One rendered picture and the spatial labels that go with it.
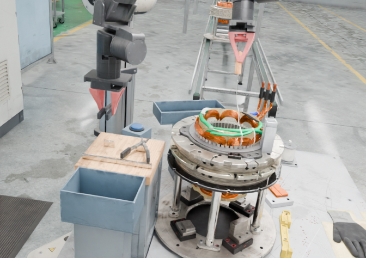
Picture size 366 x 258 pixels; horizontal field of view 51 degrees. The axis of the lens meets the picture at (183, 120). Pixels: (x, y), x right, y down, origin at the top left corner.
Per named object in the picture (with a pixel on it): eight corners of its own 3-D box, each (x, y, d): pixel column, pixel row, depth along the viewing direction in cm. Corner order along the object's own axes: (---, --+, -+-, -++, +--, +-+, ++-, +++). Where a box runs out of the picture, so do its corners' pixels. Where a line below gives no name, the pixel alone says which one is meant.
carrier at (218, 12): (214, 32, 422) (218, 3, 410) (247, 38, 404) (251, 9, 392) (196, 36, 392) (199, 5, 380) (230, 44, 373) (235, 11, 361)
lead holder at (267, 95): (274, 103, 112) (276, 92, 110) (260, 101, 112) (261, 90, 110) (272, 98, 115) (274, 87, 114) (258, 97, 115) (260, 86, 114)
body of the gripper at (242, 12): (254, 36, 107) (255, 8, 107) (254, 27, 97) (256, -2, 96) (230, 35, 108) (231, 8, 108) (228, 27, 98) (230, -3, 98)
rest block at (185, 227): (187, 222, 118) (188, 216, 117) (195, 233, 113) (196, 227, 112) (175, 225, 116) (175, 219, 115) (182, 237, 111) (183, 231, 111)
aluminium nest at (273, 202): (292, 205, 137) (294, 199, 136) (270, 208, 134) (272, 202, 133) (275, 186, 148) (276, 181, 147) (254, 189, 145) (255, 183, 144)
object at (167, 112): (207, 164, 158) (216, 99, 147) (218, 178, 149) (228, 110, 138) (148, 170, 150) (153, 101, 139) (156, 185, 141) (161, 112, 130)
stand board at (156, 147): (150, 185, 94) (150, 177, 93) (74, 173, 95) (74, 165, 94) (164, 148, 112) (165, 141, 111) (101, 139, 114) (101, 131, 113)
